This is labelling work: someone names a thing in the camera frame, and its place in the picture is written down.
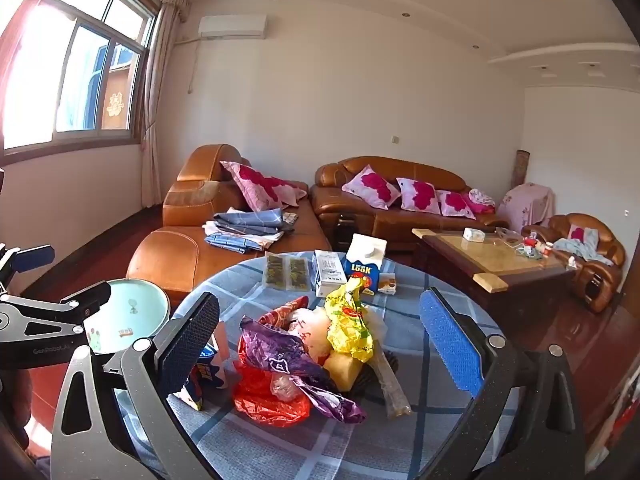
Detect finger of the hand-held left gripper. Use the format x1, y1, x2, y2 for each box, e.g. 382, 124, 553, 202
0, 280, 112, 333
0, 242, 56, 286

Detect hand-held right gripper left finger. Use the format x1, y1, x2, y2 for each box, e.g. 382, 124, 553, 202
50, 291, 221, 480

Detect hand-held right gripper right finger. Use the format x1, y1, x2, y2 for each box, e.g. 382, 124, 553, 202
415, 287, 596, 480

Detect blue printed packet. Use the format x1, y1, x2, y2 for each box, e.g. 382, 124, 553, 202
175, 320, 233, 413

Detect light green enamel basin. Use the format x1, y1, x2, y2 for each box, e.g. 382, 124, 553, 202
82, 279, 172, 356

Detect red plastic bag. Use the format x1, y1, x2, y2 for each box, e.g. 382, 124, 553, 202
232, 335, 312, 428

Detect yellow printed plastic bag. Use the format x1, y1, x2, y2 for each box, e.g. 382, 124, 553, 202
324, 277, 375, 365

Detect yellow sponge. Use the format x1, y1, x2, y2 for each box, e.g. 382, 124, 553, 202
320, 352, 363, 393

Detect clear plastic wrapper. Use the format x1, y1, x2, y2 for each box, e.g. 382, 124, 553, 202
367, 345, 413, 418

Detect orange leather chaise sofa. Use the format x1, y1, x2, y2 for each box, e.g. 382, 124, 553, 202
125, 144, 333, 306

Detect purple foil wrapper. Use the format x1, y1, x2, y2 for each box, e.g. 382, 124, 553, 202
240, 316, 368, 423

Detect wooden coffee table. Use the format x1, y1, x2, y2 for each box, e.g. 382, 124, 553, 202
411, 227, 578, 311

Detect red patterned foil wrapper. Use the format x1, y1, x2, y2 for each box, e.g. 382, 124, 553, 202
260, 296, 310, 331

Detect blue milk carton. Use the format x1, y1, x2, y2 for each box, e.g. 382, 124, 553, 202
344, 233, 390, 295

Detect folded blue plaid bedsheets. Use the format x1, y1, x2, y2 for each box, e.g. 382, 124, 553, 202
202, 207, 301, 256

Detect white plastic bag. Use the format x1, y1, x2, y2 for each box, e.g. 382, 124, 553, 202
290, 307, 333, 361

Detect white rectangular carton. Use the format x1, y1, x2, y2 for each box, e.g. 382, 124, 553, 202
312, 249, 349, 298

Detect pink patterned cloth bundle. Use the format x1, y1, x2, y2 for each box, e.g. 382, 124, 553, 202
467, 187, 497, 215

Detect blue plaid tablecloth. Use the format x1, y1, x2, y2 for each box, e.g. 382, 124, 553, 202
107, 250, 526, 480

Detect pink floral cloth cover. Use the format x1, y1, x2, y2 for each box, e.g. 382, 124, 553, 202
497, 182, 556, 233

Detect light blue cloth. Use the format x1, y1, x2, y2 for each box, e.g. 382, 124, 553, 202
552, 227, 616, 267

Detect large pink floral pillow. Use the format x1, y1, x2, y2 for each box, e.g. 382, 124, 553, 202
220, 160, 308, 213

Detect brown leather armchair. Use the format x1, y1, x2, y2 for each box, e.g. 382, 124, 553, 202
520, 212, 627, 313

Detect sliding glass window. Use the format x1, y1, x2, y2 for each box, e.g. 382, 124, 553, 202
0, 0, 161, 153

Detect beige curtain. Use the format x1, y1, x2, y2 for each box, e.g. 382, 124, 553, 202
130, 0, 193, 208

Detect rolled bamboo mat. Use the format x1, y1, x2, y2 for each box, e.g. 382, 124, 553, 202
512, 149, 530, 196

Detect long brown leather sofa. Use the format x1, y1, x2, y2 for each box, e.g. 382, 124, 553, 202
309, 156, 511, 253

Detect air conditioner pipe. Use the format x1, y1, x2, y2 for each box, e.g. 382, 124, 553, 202
186, 37, 201, 95

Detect white air conditioner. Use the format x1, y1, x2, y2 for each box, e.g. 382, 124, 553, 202
198, 14, 267, 39

